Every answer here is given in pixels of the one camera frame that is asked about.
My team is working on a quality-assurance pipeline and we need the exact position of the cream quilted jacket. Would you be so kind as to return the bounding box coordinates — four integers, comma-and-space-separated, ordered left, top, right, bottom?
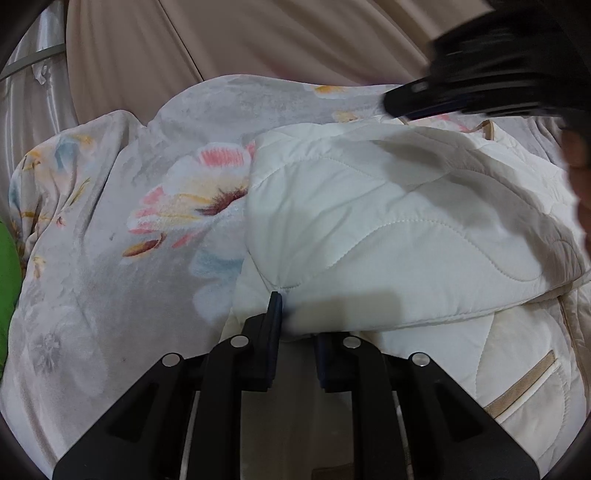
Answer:
223, 120, 590, 479

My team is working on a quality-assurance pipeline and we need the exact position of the grey floral fleece blanket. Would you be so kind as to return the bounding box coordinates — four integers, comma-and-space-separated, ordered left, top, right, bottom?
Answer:
0, 73, 591, 478

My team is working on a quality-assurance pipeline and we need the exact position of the green plush toy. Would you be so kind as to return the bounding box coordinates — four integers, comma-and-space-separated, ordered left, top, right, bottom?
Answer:
0, 223, 22, 371

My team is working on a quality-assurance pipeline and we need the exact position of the beige backdrop curtain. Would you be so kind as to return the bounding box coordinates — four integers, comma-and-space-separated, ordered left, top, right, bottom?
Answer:
66, 1, 489, 123

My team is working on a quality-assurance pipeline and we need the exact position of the white satin curtain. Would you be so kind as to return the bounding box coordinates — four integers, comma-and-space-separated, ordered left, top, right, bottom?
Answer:
1, 1, 78, 194

